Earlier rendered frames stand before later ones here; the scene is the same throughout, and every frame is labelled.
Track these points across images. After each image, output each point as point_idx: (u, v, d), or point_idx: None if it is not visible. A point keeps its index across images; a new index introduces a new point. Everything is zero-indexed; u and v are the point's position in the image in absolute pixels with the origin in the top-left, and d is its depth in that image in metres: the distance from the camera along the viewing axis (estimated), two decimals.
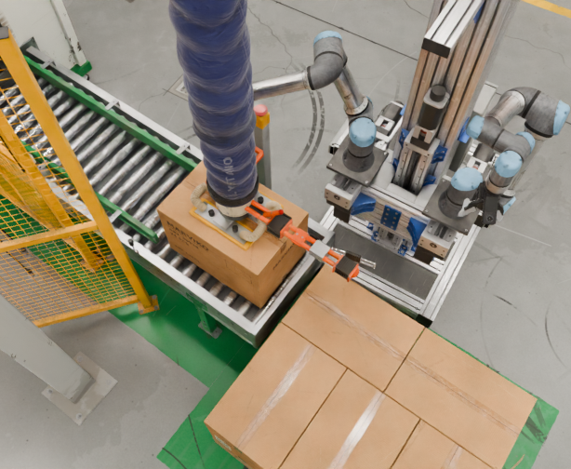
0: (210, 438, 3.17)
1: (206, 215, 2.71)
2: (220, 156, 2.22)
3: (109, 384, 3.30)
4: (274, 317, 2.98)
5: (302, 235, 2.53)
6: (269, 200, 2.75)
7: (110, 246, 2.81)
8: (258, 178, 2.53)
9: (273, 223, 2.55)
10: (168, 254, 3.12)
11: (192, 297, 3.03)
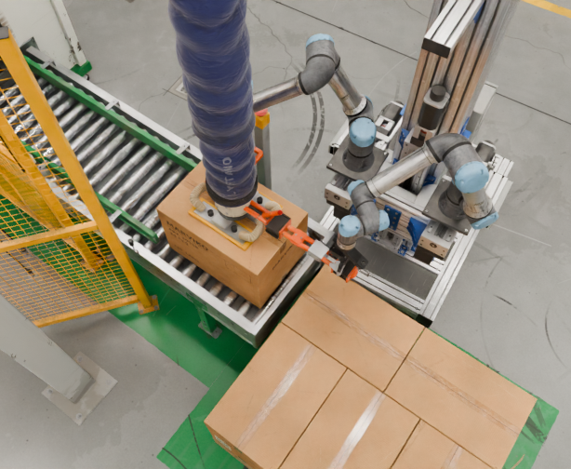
0: (210, 438, 3.17)
1: (205, 215, 2.72)
2: (219, 156, 2.22)
3: (109, 384, 3.30)
4: (274, 317, 2.98)
5: (301, 235, 2.53)
6: (268, 200, 2.75)
7: (110, 246, 2.81)
8: (257, 178, 2.53)
9: (272, 223, 2.55)
10: (168, 254, 3.12)
11: (192, 297, 3.03)
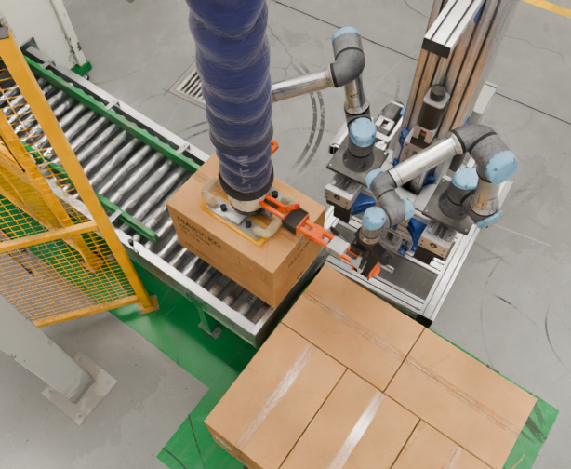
0: (210, 438, 3.17)
1: (219, 210, 2.59)
2: None
3: (109, 384, 3.30)
4: (274, 317, 2.98)
5: (320, 231, 2.39)
6: (284, 194, 2.62)
7: (110, 246, 2.81)
8: (272, 170, 2.40)
9: (289, 219, 2.42)
10: (168, 254, 3.12)
11: (192, 297, 3.03)
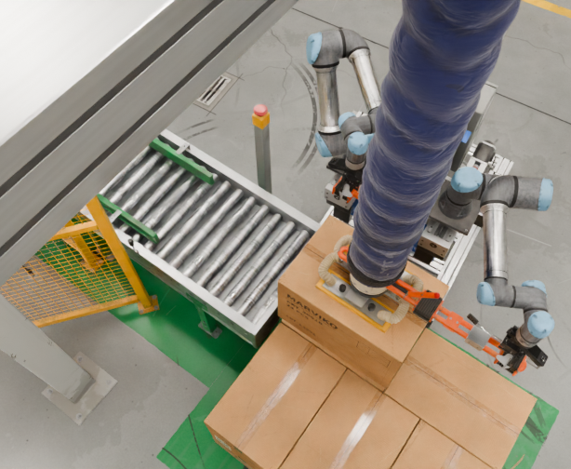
0: (210, 438, 3.17)
1: (337, 290, 2.40)
2: None
3: (109, 384, 3.30)
4: (274, 317, 2.98)
5: (457, 319, 2.22)
6: (405, 273, 2.44)
7: (110, 246, 2.81)
8: None
9: (422, 305, 2.24)
10: (168, 254, 3.12)
11: (192, 297, 3.03)
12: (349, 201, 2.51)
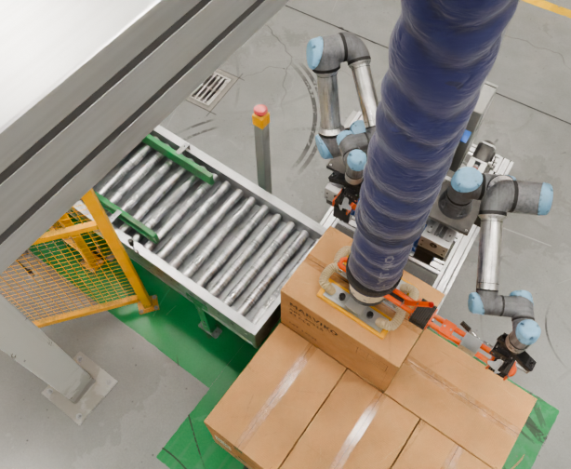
0: (210, 438, 3.17)
1: (337, 299, 2.52)
2: (383, 255, 2.03)
3: (109, 384, 3.30)
4: (274, 317, 2.98)
5: (451, 327, 2.34)
6: (402, 281, 2.56)
7: (110, 246, 2.81)
8: None
9: (418, 314, 2.36)
10: (168, 254, 3.12)
11: (192, 297, 3.03)
12: (348, 213, 2.63)
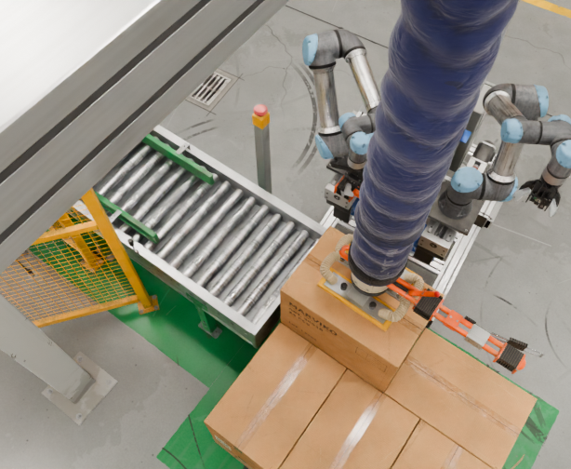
0: (210, 438, 3.17)
1: (338, 288, 2.42)
2: None
3: (109, 384, 3.30)
4: (274, 317, 2.98)
5: (457, 318, 2.24)
6: (405, 271, 2.46)
7: (110, 246, 2.81)
8: None
9: (422, 303, 2.26)
10: (168, 254, 3.12)
11: (192, 297, 3.03)
12: (351, 200, 2.53)
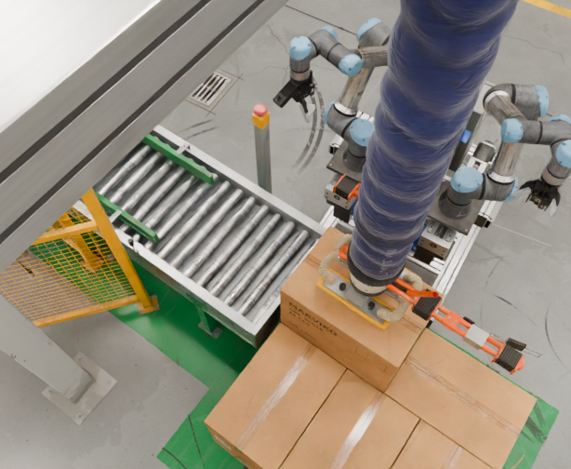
0: (210, 438, 3.17)
1: (337, 288, 2.42)
2: None
3: (109, 384, 3.30)
4: (274, 317, 2.98)
5: (456, 318, 2.24)
6: (405, 272, 2.46)
7: (110, 246, 2.81)
8: None
9: (421, 304, 2.26)
10: (168, 254, 3.12)
11: (192, 297, 3.03)
12: (349, 200, 2.53)
